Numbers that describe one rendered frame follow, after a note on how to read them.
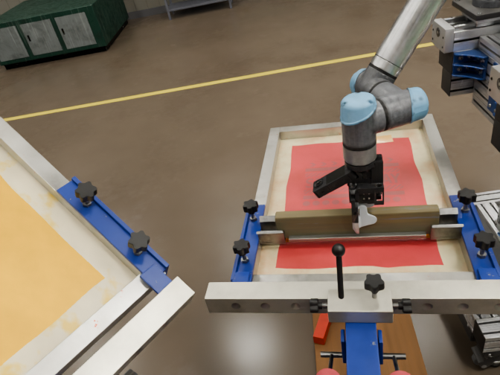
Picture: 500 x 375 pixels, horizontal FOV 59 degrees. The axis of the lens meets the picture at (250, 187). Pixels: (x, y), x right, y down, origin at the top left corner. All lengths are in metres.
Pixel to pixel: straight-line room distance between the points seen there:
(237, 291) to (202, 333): 1.31
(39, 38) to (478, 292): 7.02
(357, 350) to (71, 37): 6.77
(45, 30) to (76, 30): 0.44
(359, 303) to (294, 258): 0.32
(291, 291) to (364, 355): 0.21
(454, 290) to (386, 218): 0.26
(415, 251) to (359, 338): 0.36
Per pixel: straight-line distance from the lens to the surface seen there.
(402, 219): 1.17
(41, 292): 1.01
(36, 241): 1.06
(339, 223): 1.17
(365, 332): 0.94
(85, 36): 7.24
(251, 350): 2.21
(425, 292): 1.01
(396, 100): 1.02
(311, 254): 1.20
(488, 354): 2.07
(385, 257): 1.19
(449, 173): 1.41
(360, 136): 0.99
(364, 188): 1.07
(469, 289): 1.02
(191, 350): 2.29
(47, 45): 7.47
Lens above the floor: 1.80
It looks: 35 degrees down
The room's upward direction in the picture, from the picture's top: 13 degrees counter-clockwise
